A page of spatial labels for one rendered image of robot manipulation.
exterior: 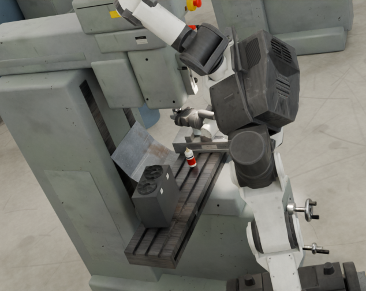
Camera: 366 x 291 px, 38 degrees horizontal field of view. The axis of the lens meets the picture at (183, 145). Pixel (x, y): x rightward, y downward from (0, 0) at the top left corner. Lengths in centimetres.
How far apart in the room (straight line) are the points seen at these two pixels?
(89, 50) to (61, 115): 35
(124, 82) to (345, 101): 260
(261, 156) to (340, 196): 211
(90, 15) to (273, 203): 108
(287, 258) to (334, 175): 181
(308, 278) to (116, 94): 119
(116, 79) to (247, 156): 97
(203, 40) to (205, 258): 149
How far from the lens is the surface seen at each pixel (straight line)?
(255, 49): 184
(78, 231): 315
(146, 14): 179
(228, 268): 297
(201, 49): 180
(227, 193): 257
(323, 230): 348
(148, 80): 237
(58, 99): 251
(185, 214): 241
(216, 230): 276
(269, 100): 177
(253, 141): 164
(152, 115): 495
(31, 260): 415
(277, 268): 214
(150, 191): 229
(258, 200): 192
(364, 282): 268
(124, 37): 228
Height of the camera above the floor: 248
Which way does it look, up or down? 33 degrees down
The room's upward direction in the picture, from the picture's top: 19 degrees counter-clockwise
